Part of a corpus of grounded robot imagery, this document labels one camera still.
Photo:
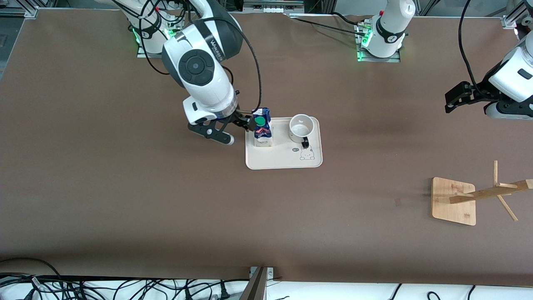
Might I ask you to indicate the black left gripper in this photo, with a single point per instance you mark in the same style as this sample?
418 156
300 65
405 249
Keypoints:
477 94

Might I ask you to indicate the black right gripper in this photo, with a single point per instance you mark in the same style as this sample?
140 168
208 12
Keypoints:
239 118

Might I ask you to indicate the blue white milk carton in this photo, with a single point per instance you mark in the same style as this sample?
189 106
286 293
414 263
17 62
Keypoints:
263 135

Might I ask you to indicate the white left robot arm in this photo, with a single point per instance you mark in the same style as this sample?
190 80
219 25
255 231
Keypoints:
389 33

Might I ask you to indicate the wooden cup rack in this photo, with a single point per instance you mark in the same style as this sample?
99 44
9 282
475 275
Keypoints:
454 204

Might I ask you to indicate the cream tray bear print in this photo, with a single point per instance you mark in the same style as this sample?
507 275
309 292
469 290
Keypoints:
283 160

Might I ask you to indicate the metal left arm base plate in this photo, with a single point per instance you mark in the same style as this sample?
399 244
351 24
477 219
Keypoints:
395 59

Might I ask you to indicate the aluminium frame corner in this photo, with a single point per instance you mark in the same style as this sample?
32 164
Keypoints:
510 21
31 11

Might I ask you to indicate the metal rail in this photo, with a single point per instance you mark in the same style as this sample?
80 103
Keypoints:
272 7

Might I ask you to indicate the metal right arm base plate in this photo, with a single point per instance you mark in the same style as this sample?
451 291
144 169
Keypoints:
143 53

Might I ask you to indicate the metal table bracket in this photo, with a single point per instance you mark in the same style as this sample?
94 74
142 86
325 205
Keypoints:
260 273

